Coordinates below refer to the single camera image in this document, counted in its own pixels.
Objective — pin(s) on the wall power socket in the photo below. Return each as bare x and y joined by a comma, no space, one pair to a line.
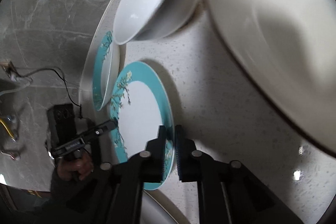
8,68

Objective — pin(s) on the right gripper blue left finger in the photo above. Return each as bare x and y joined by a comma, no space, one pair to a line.
155,163

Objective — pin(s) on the large white bowl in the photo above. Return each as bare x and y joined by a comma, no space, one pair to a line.
287,48

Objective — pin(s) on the large grey-rimmed white plate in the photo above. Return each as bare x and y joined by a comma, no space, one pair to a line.
157,208

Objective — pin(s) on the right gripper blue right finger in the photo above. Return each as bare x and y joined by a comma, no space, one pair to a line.
190,161

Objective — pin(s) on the person's left hand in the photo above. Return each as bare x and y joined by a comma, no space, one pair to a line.
82,166

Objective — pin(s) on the teal floral plate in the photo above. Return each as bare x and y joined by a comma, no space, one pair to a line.
105,71
140,104

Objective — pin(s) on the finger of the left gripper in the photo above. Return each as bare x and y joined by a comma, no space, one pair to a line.
105,127

